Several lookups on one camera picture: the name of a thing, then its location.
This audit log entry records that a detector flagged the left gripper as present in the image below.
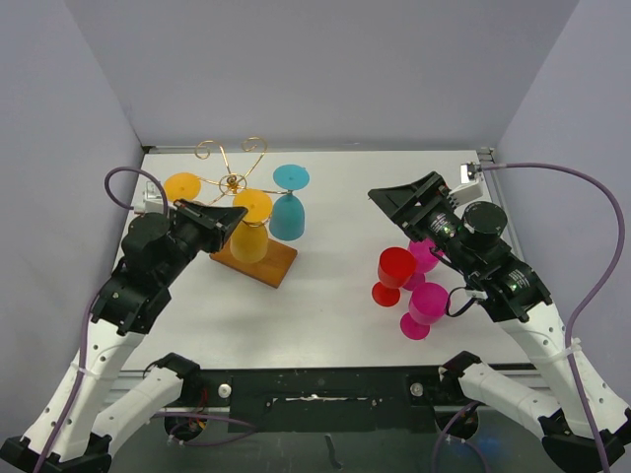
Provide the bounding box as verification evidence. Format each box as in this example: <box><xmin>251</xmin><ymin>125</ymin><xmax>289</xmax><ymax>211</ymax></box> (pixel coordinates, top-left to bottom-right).
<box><xmin>158</xmin><ymin>198</ymin><xmax>247</xmax><ymax>285</ymax></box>

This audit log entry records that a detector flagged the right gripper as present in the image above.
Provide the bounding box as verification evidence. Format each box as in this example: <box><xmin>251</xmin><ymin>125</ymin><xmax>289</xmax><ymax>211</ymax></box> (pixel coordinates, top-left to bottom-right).
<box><xmin>368</xmin><ymin>171</ymin><xmax>479</xmax><ymax>275</ymax></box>

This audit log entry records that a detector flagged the orange wine glass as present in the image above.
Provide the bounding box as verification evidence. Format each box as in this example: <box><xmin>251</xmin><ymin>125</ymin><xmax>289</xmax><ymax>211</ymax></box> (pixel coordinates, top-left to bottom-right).
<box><xmin>230</xmin><ymin>188</ymin><xmax>273</xmax><ymax>264</ymax></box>

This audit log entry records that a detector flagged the yellow wine glass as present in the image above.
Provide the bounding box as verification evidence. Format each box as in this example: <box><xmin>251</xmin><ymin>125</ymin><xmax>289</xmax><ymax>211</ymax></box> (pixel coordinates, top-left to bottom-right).
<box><xmin>163</xmin><ymin>172</ymin><xmax>201</xmax><ymax>203</ymax></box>

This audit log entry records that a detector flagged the blue wine glass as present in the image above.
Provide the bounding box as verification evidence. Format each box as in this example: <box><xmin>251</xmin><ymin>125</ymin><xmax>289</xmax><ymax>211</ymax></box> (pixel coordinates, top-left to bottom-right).
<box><xmin>269</xmin><ymin>165</ymin><xmax>310</xmax><ymax>241</ymax></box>

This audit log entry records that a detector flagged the red wine glass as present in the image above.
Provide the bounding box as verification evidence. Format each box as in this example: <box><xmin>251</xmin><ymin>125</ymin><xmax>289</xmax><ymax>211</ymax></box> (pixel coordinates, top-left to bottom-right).
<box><xmin>371</xmin><ymin>246</ymin><xmax>417</xmax><ymax>307</ymax></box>

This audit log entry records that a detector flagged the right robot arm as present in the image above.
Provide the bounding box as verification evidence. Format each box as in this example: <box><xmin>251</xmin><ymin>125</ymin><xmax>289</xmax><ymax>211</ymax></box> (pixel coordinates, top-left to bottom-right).
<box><xmin>368</xmin><ymin>168</ymin><xmax>630</xmax><ymax>472</ymax></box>

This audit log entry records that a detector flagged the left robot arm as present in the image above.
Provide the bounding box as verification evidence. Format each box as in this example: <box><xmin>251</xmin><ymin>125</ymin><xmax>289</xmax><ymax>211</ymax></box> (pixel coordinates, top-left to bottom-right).
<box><xmin>1</xmin><ymin>199</ymin><xmax>247</xmax><ymax>472</ymax></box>

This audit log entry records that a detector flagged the pink wine glass rear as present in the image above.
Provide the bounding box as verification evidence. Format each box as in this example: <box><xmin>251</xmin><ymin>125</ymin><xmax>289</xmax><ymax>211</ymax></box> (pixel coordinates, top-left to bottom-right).
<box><xmin>403</xmin><ymin>238</ymin><xmax>439</xmax><ymax>291</ymax></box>

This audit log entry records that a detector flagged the pink wine glass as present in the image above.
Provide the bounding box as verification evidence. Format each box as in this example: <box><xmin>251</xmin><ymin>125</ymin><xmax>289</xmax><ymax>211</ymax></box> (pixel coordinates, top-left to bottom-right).
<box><xmin>403</xmin><ymin>238</ymin><xmax>439</xmax><ymax>291</ymax></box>
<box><xmin>399</xmin><ymin>282</ymin><xmax>449</xmax><ymax>340</ymax></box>

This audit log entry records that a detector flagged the pink wine glass front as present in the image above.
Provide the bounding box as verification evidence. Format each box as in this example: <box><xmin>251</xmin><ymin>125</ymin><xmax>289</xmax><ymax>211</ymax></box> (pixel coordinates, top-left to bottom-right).
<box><xmin>399</xmin><ymin>282</ymin><xmax>449</xmax><ymax>340</ymax></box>

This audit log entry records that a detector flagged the gold wire glass rack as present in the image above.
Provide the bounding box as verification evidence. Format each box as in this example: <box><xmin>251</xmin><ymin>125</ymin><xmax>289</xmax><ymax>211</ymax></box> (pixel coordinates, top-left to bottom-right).
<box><xmin>194</xmin><ymin>136</ymin><xmax>297</xmax><ymax>289</ymax></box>

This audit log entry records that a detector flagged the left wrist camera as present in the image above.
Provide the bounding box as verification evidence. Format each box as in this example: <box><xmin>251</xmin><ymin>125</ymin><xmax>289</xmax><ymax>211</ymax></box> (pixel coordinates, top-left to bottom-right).
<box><xmin>132</xmin><ymin>180</ymin><xmax>169</xmax><ymax>215</ymax></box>

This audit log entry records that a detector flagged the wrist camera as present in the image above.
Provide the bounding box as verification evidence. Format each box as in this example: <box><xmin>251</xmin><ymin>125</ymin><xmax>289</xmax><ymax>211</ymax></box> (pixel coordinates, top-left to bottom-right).
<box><xmin>132</xmin><ymin>180</ymin><xmax>169</xmax><ymax>215</ymax></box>
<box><xmin>449</xmin><ymin>162</ymin><xmax>484</xmax><ymax>208</ymax></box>

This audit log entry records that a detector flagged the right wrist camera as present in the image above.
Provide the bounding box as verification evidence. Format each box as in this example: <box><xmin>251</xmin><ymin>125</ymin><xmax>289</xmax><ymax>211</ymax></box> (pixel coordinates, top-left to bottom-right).
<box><xmin>449</xmin><ymin>162</ymin><xmax>484</xmax><ymax>208</ymax></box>

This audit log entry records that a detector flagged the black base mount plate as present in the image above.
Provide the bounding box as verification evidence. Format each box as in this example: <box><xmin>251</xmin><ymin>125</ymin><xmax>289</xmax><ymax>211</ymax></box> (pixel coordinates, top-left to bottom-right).
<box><xmin>171</xmin><ymin>366</ymin><xmax>468</xmax><ymax>434</ymax></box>

